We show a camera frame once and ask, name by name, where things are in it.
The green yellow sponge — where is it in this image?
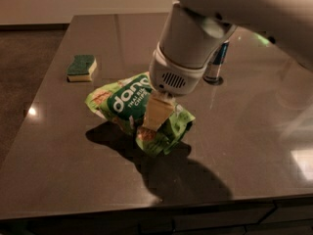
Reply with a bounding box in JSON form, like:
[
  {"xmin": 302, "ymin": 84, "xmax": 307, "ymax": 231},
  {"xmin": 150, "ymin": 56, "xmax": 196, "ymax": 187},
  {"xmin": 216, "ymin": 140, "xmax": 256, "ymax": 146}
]
[{"xmin": 67, "ymin": 55, "xmax": 97, "ymax": 82}]

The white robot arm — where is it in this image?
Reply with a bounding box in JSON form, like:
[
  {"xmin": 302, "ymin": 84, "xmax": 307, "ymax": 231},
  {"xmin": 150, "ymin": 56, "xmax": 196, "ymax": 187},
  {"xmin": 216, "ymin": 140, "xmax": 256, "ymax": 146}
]
[{"xmin": 143, "ymin": 0, "xmax": 313, "ymax": 131}]

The green rice chip bag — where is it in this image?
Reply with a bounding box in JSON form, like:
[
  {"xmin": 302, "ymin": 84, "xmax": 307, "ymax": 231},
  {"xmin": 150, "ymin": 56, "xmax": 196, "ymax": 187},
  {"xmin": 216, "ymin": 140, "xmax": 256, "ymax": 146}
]
[{"xmin": 85, "ymin": 72, "xmax": 195, "ymax": 157}]

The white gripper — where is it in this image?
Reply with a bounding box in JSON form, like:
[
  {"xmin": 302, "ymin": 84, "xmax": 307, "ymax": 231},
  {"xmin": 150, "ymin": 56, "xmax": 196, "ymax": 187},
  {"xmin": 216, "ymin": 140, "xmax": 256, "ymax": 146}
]
[{"xmin": 143, "ymin": 43, "xmax": 207, "ymax": 131}]

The silver blue drink can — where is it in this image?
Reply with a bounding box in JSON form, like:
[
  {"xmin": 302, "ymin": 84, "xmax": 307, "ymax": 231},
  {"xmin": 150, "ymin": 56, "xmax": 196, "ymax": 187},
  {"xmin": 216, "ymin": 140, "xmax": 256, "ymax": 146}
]
[{"xmin": 202, "ymin": 40, "xmax": 230, "ymax": 85}]

